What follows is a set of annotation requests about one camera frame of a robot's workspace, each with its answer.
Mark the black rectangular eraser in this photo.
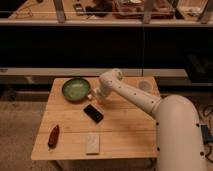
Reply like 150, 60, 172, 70
83, 104, 104, 123

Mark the beige rectangular sponge block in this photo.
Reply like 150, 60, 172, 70
86, 133, 100, 155

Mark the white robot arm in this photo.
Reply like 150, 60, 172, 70
94, 68, 207, 171

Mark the green ceramic bowl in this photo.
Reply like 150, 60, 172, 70
62, 78, 91, 102

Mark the translucent plastic cup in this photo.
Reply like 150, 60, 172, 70
138, 80, 153, 92

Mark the wooden table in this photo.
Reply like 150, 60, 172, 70
31, 78, 156, 160

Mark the long wooden background bench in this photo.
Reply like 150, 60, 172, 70
0, 0, 213, 27

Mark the plastic tray with items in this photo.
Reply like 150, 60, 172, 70
113, 0, 174, 19

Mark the black device on bench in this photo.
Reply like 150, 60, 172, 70
73, 3, 85, 16

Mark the blue black object right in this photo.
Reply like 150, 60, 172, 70
201, 125, 213, 144

